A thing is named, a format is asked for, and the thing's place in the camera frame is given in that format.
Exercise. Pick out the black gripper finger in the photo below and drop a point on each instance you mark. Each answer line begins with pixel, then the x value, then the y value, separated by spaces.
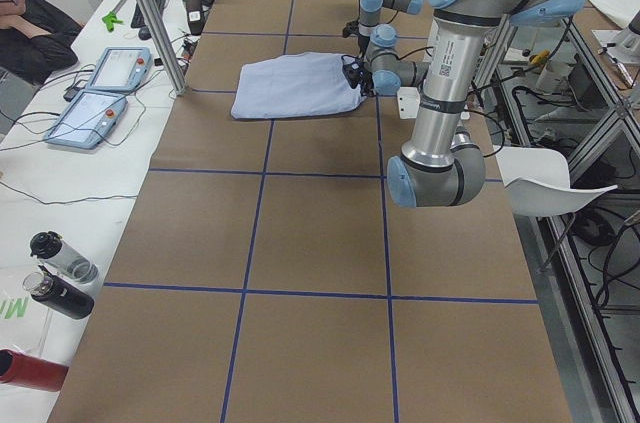
pixel 367 92

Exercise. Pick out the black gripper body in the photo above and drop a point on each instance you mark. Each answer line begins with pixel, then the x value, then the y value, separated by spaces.
pixel 364 81
pixel 362 41

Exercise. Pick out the light blue striped shirt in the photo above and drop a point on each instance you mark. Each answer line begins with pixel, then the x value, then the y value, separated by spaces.
pixel 292 86

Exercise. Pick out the white plastic chair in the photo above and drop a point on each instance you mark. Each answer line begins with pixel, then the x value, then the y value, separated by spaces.
pixel 537 182

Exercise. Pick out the upper teach pendant tablet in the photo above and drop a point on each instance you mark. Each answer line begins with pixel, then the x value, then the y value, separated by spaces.
pixel 120 69

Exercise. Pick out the teach pendant tablet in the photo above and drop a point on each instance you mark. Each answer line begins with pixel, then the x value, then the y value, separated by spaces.
pixel 120 69
pixel 87 120

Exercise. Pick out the green plastic object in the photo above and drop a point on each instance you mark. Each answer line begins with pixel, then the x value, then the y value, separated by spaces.
pixel 110 20

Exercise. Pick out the lower teach pendant tablet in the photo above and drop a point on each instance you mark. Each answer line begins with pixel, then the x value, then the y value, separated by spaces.
pixel 87 120

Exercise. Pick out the person in black hoodie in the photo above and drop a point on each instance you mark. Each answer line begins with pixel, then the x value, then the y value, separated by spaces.
pixel 36 39

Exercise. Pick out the clear bottle black lid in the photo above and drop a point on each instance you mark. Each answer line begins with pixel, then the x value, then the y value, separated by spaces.
pixel 50 248

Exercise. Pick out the black water bottle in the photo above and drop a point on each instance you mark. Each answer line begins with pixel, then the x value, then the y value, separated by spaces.
pixel 57 294

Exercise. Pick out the red water bottle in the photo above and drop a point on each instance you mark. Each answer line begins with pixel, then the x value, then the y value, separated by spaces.
pixel 23 370

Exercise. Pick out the aluminium frame post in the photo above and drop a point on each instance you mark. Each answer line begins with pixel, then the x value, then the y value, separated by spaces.
pixel 163 45

